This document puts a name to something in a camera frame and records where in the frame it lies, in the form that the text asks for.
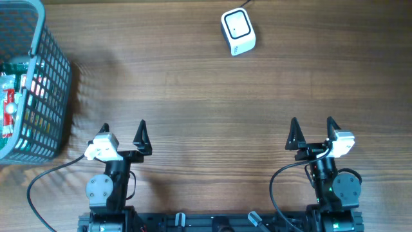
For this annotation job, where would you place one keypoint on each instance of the grey plastic mesh basket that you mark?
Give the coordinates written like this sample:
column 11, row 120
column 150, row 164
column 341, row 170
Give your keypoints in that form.
column 25, row 38

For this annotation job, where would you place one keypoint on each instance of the white barcode scanner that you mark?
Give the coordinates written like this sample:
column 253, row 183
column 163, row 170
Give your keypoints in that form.
column 238, row 31

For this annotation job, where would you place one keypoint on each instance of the red Nescafe coffee stick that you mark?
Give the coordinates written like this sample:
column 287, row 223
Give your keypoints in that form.
column 9, row 111

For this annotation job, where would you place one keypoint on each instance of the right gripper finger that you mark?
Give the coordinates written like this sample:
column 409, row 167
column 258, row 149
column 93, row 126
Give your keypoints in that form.
column 295, row 140
column 332, row 128

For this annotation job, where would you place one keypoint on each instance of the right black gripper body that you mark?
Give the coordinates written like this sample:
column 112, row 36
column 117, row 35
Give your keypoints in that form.
column 309, row 151

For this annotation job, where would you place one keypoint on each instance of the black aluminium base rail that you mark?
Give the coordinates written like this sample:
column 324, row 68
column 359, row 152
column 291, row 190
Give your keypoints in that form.
column 222, row 222

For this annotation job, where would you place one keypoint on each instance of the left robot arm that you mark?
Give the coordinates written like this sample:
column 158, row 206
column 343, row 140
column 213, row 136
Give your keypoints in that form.
column 107, row 192

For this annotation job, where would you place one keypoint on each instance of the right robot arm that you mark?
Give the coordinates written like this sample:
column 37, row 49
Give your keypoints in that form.
column 337, row 190

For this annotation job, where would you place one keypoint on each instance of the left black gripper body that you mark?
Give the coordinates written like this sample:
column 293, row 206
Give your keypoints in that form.
column 132, row 156

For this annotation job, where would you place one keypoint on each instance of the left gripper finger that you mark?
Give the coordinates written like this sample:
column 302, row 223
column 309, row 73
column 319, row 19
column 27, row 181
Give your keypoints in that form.
column 104, row 128
column 141, row 139

